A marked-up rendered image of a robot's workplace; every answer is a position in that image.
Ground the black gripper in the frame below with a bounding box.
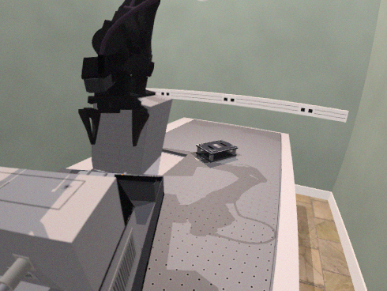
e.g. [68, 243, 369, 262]
[78, 96, 149, 146]

